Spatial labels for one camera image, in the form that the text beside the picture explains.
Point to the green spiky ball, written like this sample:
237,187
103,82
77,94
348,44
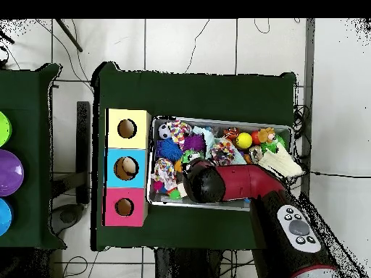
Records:
191,155

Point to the colourful patterned cloth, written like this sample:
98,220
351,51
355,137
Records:
179,133
222,152
164,172

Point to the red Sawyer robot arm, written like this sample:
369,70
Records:
249,182

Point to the shallow clear mesh bin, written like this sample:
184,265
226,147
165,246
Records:
174,119

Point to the wooden three-hole box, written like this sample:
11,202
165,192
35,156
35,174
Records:
126,149

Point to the purple spiky ball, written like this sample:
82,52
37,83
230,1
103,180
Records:
193,143

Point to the blue spiky ball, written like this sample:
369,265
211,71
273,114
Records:
169,149

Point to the mint green cloth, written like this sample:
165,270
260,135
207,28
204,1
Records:
204,136

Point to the small soccer ball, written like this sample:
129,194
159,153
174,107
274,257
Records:
165,131

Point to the yellow ball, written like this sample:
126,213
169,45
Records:
244,141

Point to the dark green table cloth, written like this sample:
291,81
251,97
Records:
191,92
35,145

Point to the brown plush bear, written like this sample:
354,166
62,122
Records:
266,136

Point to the cream yellow cloth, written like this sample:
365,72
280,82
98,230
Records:
283,164

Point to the black flat bar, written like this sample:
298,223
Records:
83,150

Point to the grey round base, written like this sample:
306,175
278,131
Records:
68,217

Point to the black rod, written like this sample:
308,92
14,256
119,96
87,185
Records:
68,35

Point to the purple plastic bowl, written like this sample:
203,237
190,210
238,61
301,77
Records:
8,172

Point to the green plastic bowl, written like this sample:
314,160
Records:
3,128

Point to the blue plastic bowl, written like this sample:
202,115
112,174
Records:
4,217

